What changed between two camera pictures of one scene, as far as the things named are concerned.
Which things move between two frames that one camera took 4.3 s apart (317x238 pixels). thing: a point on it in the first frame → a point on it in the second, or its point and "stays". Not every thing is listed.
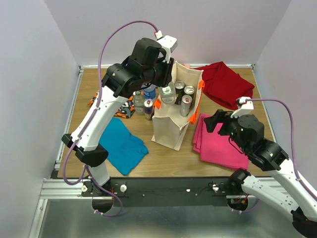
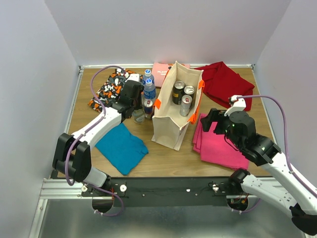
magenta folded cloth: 217,148 stays
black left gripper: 167,76 → 139,100
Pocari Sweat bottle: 149,92 stays
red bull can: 185,105 stays
